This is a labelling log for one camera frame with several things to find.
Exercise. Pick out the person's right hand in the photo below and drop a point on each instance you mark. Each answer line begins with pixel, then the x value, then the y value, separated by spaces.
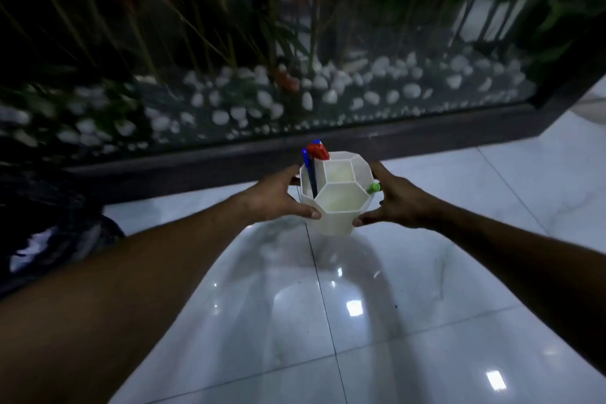
pixel 405 205

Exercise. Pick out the person's left thumb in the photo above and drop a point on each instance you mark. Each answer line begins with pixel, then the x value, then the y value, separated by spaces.
pixel 303 212

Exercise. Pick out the white hexagonal pen holder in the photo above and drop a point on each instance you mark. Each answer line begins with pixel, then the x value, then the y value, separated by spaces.
pixel 337 207

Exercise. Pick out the red capped pen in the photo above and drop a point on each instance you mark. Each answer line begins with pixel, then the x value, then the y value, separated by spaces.
pixel 318 152

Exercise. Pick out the person's right thumb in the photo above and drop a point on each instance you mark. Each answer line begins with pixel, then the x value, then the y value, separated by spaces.
pixel 370 217

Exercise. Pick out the bed of white pebbles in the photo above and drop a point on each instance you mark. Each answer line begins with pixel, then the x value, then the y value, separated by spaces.
pixel 265 100

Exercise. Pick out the person's left forearm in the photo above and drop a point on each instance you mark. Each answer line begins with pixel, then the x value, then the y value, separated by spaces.
pixel 123 295

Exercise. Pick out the dark wooden planter frame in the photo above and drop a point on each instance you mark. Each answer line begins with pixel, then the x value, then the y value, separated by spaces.
pixel 426 129

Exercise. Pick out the green plants with thin stems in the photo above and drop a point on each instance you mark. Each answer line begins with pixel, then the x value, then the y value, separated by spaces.
pixel 199 6

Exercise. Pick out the person's right forearm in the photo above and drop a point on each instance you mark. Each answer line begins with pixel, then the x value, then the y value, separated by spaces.
pixel 525 266

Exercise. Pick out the person's left hand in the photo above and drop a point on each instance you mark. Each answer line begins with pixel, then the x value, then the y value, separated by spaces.
pixel 272 197

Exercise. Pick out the green marker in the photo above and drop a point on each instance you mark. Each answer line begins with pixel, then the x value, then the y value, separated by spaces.
pixel 374 188

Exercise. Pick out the dark patterned shorts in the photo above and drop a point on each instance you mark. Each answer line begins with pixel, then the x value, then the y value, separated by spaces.
pixel 52 233

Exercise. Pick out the blue pen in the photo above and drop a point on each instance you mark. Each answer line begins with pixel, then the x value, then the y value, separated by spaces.
pixel 312 176

